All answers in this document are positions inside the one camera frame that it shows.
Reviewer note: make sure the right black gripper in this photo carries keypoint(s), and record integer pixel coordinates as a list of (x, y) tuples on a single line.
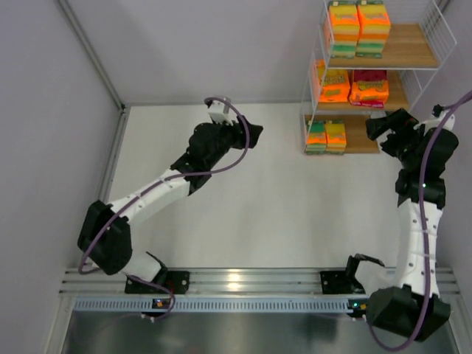
[(395, 132)]

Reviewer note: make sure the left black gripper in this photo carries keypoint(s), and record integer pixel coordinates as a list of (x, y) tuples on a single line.
[(237, 132)]

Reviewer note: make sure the pink Scrub Mommy box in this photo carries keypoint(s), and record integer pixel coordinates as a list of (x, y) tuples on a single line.
[(369, 88)]

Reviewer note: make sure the green sponge orange pack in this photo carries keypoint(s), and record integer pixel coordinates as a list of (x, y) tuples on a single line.
[(317, 138)]

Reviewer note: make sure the Sponge Daddy yellow sponge box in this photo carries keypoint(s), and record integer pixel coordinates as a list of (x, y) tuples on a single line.
[(336, 137)]

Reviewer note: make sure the Scrub Daddy orange box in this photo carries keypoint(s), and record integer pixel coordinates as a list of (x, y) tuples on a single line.
[(329, 85)]

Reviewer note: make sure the yellow sponge pack green box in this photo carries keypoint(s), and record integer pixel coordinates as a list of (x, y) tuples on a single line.
[(341, 29)]

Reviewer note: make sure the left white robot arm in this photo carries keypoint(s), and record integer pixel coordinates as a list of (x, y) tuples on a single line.
[(106, 237)]

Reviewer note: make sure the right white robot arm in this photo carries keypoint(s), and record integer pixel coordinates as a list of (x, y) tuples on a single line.
[(408, 304)]

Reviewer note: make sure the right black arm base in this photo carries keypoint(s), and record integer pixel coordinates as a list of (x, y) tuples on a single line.
[(339, 282)]

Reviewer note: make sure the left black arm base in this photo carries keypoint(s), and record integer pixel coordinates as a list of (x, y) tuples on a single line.
[(177, 282)]

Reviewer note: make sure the middle wooden shelf board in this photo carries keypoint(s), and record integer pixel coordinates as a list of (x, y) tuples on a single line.
[(397, 98)]

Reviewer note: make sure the wooden shelf board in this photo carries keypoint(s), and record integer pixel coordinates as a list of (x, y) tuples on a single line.
[(406, 48), (357, 140), (397, 98)]

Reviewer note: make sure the bottom wooden shelf board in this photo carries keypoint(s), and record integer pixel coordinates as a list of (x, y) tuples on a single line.
[(357, 140)]

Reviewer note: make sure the top wooden shelf board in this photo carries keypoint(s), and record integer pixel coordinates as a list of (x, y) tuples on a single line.
[(406, 48)]

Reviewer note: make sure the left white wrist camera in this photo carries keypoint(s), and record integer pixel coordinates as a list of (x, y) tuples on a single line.
[(218, 111)]

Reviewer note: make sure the white wire shelf frame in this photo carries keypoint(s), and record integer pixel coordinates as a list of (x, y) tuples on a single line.
[(415, 81)]

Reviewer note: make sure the aluminium mounting rail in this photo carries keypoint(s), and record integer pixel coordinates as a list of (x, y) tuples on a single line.
[(208, 281)]

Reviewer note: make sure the corner aluminium frame post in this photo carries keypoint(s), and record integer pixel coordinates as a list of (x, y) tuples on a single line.
[(77, 28)]

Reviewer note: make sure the slotted grey cable duct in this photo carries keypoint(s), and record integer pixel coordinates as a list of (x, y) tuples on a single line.
[(220, 305)]

